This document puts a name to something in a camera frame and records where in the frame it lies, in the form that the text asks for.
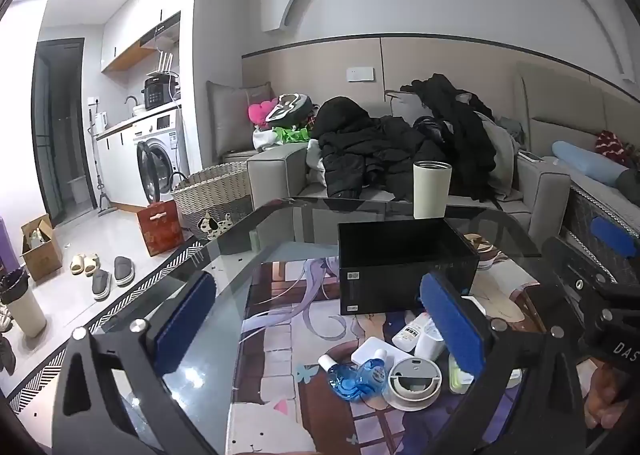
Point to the black puffer jacket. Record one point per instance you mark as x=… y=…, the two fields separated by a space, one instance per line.
x=360 y=145

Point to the green white bag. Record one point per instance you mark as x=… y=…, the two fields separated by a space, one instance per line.
x=280 y=137

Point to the white smartphone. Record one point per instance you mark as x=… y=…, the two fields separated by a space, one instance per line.
x=530 y=156

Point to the red patterned cloth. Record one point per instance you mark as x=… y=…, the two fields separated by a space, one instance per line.
x=612 y=145

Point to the pink plush toy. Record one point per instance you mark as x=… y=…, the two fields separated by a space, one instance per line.
x=257 y=112

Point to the dark shoe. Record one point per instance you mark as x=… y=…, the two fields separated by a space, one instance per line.
x=7 y=355

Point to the black white striped rug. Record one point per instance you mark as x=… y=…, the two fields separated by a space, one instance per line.
x=45 y=375

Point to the cardboard box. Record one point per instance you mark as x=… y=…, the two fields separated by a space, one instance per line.
x=45 y=260

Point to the white tumbler cup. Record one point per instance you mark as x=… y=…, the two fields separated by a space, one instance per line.
x=431 y=195

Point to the black clothes pile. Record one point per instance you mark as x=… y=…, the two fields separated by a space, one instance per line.
x=465 y=135

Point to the round white case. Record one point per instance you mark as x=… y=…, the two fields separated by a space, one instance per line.
x=425 y=400

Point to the white router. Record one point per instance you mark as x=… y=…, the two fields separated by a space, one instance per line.
x=167 y=66

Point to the red gift bag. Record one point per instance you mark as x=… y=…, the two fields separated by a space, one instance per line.
x=160 y=232

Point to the blue bolster pillow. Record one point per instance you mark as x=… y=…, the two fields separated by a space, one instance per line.
x=585 y=160

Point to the black white dog plush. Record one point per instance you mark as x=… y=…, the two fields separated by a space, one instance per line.
x=215 y=226

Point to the kitchen faucet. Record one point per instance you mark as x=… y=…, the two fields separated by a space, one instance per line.
x=131 y=100

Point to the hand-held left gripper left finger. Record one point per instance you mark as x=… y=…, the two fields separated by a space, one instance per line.
x=185 y=322

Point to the printed cartoon mat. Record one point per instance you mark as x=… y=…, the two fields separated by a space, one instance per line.
x=280 y=335

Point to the black rectangular box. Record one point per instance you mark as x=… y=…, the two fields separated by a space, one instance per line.
x=395 y=285

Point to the round patterned tin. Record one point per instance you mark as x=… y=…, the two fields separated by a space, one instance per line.
x=485 y=255

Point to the grey fabric sofa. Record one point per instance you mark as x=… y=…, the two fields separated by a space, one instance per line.
x=280 y=175

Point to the white kettle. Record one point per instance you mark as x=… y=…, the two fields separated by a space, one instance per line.
x=102 y=121

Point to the white washing machine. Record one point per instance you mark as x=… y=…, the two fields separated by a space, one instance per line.
x=167 y=135

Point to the black white helmet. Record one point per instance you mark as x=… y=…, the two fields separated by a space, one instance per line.
x=287 y=107

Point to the white wall cabinets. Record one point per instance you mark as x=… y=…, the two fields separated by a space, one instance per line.
x=135 y=15

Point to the white labelled bottle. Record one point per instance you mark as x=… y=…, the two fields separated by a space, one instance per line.
x=407 y=335

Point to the blue transparent bottle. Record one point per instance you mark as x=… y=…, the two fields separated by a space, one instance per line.
x=350 y=380

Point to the beige slipper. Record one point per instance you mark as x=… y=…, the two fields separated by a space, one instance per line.
x=91 y=266
x=77 y=265

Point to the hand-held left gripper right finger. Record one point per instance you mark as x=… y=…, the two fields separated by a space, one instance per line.
x=452 y=327

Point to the mop with stand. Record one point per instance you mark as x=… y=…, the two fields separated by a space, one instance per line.
x=102 y=195

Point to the grey blanket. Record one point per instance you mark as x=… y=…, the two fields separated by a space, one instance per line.
x=502 y=155

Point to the green bottle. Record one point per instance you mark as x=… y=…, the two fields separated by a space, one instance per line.
x=457 y=380

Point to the woven laundry basket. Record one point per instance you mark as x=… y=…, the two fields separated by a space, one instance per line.
x=215 y=195

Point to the white wall switch panel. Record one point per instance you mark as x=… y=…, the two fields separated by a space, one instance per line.
x=360 y=73

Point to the grey slipper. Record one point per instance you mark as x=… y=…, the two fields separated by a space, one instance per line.
x=124 y=271
x=101 y=285

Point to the purple rolled mat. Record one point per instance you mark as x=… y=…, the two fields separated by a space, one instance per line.
x=6 y=245

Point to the white plastic jar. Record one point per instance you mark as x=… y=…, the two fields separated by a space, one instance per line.
x=431 y=349

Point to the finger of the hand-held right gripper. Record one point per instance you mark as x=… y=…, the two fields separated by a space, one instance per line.
x=572 y=267
x=614 y=237

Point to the dark cloth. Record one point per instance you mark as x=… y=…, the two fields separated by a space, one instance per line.
x=629 y=182

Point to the person's right hand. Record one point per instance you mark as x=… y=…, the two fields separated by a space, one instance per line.
x=606 y=397

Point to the small white box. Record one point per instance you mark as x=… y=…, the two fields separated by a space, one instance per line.
x=370 y=350

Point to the white trash bin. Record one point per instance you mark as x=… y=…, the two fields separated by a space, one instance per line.
x=25 y=310

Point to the black framed door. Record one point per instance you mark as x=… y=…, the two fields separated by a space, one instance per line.
x=57 y=135

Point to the white counter cabinet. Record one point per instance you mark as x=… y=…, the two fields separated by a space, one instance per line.
x=117 y=170

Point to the light grey cushion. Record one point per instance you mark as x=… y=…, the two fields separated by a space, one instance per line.
x=402 y=107

